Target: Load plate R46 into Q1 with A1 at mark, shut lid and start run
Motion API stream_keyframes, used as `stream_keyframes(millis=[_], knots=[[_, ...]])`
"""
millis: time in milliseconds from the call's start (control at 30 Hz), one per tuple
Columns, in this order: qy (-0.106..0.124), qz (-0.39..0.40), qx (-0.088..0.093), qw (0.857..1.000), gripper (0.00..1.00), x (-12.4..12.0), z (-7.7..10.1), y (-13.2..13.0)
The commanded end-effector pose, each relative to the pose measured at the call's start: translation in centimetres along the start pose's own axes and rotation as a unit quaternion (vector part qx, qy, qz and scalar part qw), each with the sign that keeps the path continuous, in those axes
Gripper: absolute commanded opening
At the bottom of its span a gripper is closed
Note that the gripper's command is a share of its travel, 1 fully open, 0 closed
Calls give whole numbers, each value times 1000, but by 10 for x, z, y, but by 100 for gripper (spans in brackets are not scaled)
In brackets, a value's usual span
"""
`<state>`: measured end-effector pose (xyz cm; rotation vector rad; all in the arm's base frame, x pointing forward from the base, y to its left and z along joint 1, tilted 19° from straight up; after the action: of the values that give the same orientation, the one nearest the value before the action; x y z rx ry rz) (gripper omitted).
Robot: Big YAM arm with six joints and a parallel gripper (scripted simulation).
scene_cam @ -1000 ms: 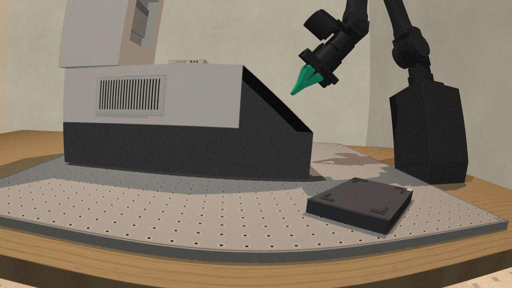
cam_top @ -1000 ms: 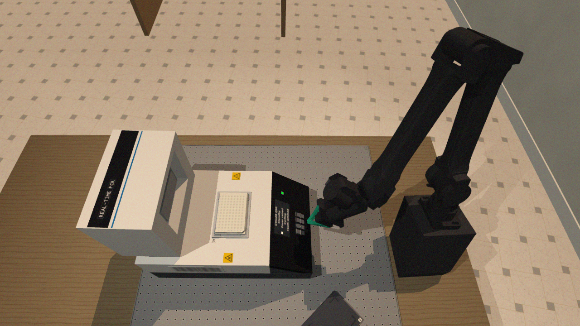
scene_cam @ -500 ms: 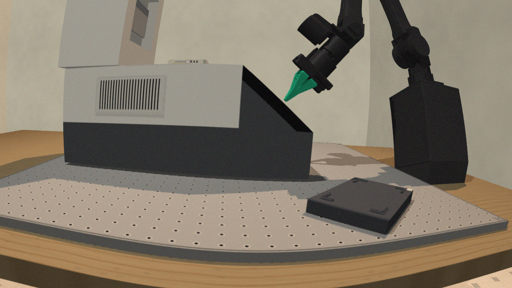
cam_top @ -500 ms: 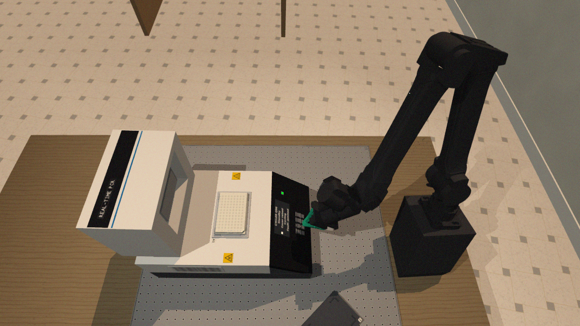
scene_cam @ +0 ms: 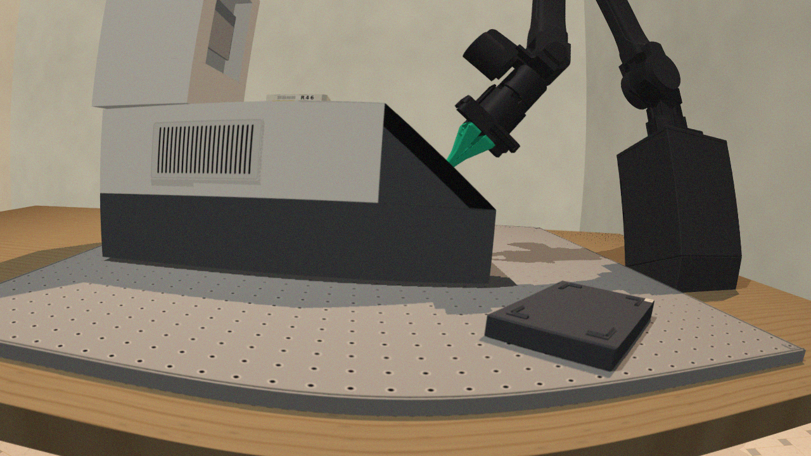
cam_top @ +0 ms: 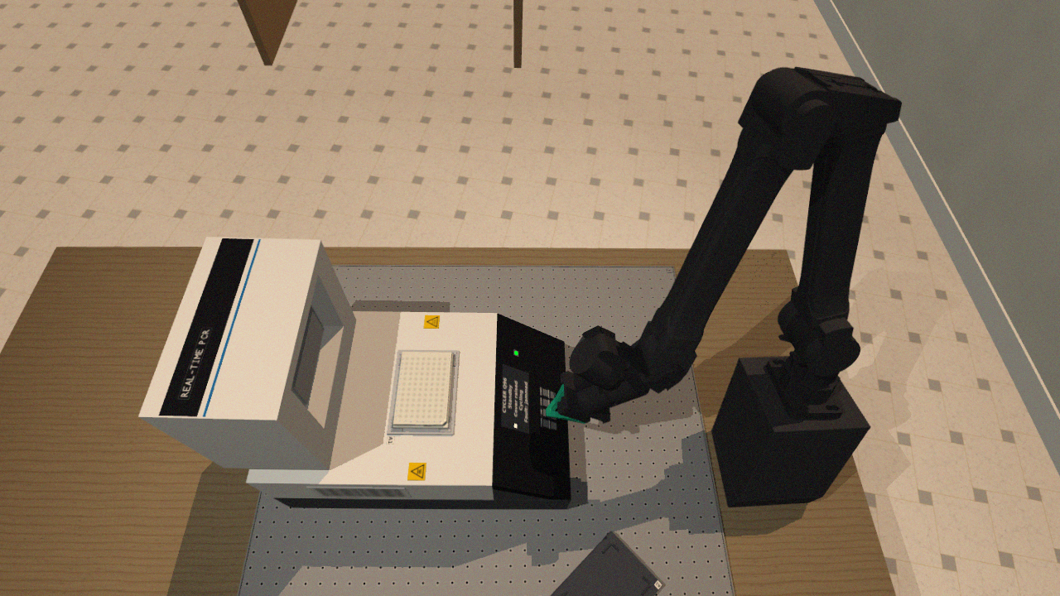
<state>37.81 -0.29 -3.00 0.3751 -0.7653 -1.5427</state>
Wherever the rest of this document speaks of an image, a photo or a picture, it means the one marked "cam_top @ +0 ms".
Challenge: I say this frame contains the white thermal cycler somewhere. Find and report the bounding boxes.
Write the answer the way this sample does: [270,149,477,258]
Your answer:
[138,236,571,509]

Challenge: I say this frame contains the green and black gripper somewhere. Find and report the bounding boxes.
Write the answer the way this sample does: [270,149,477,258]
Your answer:
[546,371,617,424]

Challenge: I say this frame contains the white well plate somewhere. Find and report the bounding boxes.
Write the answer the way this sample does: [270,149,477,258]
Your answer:
[393,352,454,430]

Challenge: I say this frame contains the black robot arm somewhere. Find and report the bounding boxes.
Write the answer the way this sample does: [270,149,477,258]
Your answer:
[570,66,902,420]

